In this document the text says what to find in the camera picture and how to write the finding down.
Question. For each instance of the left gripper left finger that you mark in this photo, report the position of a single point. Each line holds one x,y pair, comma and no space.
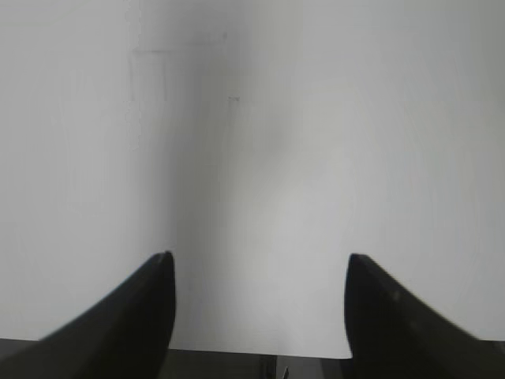
125,335

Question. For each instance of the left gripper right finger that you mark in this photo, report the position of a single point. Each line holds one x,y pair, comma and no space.
393,334

